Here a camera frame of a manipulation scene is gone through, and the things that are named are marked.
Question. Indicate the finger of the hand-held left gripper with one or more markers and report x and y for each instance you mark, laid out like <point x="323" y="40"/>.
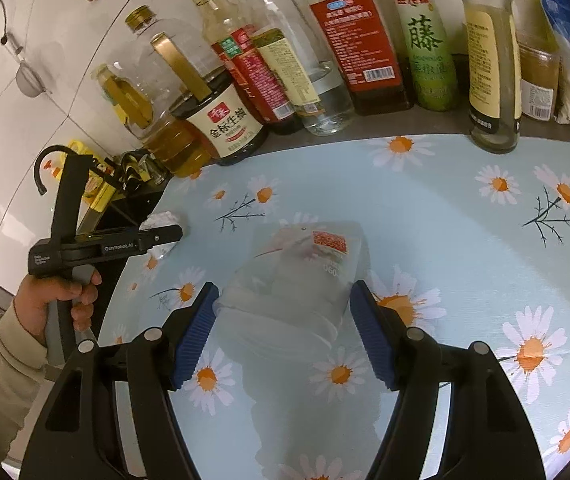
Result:
<point x="162" y="235"/>

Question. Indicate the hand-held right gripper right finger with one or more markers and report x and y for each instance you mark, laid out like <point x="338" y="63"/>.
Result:
<point x="372" y="335"/>

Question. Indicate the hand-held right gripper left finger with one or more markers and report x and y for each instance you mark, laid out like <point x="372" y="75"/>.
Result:
<point x="195" y="335"/>

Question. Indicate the white tissue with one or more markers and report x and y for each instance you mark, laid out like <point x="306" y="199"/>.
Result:
<point x="165" y="219"/>

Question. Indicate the clear plastic cup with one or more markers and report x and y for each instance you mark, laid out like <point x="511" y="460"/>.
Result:
<point x="285" y="285"/>

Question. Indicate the person's left forearm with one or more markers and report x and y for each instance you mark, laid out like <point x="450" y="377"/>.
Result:
<point x="0" y="375"/>

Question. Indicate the person's left hand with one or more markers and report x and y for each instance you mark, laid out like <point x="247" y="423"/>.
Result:
<point x="35" y="300"/>

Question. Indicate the yellow box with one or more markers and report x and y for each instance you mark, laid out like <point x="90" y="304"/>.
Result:
<point x="100" y="195"/>

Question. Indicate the large cooking oil bottle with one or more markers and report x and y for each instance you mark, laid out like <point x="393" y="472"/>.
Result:
<point x="175" y="145"/>

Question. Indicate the daisy print tablecloth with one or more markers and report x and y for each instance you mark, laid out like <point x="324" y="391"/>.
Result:
<point x="440" y="240"/>

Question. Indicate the large soy sauce jug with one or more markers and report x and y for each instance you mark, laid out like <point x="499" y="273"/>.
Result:
<point x="225" y="130"/>

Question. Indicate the metal strainer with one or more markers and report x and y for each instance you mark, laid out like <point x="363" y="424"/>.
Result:
<point x="30" y="82"/>

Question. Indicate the black capped red label bottle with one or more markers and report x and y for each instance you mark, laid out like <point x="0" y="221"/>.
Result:
<point x="260" y="85"/>

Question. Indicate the clear bottle with tan label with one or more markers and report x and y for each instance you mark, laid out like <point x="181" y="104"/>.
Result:
<point x="285" y="70"/>

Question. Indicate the dark bottle with red label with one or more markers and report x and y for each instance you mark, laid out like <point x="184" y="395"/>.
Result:
<point x="360" y="35"/>

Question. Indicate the green label bottle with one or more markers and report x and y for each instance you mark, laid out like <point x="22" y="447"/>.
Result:
<point x="425" y="45"/>

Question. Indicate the slim glass bottle tan label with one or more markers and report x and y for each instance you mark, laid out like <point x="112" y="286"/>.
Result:
<point x="485" y="60"/>

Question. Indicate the small brown jar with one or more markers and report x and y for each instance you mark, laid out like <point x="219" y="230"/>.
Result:
<point x="540" y="80"/>

